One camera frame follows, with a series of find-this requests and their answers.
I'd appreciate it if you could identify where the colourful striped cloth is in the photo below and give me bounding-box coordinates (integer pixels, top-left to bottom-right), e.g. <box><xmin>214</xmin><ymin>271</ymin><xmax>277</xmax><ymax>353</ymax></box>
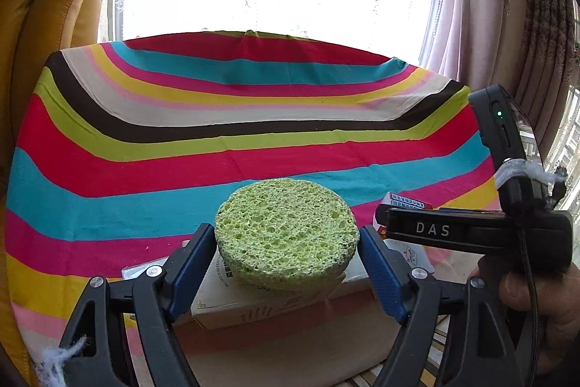
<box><xmin>7</xmin><ymin>30</ymin><xmax>501</xmax><ymax>387</ymax></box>

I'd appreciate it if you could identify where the person's right hand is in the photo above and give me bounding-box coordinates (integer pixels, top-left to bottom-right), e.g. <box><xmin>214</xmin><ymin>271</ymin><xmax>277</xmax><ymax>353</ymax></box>
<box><xmin>471</xmin><ymin>259</ymin><xmax>578</xmax><ymax>387</ymax></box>

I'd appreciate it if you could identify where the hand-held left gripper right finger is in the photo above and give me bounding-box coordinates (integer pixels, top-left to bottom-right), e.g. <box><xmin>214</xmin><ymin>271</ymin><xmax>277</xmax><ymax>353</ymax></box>
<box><xmin>359</xmin><ymin>226</ymin><xmax>523</xmax><ymax>387</ymax></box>

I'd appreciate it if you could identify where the red white medicine box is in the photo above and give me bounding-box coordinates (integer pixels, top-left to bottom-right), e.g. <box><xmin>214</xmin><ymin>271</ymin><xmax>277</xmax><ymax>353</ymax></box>
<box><xmin>373</xmin><ymin>192</ymin><xmax>436</xmax><ymax>276</ymax></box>

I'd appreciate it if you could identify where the green white medicine box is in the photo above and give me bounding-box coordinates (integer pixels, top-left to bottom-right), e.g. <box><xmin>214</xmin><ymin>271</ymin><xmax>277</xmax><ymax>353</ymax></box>
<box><xmin>189</xmin><ymin>248</ymin><xmax>379</xmax><ymax>332</ymax></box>

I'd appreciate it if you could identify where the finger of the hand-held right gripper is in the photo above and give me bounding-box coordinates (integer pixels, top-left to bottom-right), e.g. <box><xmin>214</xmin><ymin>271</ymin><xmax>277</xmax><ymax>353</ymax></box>
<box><xmin>374</xmin><ymin>207</ymin><xmax>506</xmax><ymax>255</ymax></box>

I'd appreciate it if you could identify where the orange sofa cushion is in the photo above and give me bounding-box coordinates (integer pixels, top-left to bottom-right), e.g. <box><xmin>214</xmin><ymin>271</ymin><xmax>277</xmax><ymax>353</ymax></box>
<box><xmin>0</xmin><ymin>0</ymin><xmax>112</xmax><ymax>152</ymax></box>

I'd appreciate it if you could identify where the green round sponge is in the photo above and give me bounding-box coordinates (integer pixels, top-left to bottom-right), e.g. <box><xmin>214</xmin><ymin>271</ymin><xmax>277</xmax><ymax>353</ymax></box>
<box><xmin>215</xmin><ymin>177</ymin><xmax>361</xmax><ymax>291</ymax></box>

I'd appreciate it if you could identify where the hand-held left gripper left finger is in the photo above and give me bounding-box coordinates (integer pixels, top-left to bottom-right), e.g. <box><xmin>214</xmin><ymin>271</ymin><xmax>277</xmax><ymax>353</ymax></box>
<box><xmin>59</xmin><ymin>224</ymin><xmax>218</xmax><ymax>387</ymax></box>

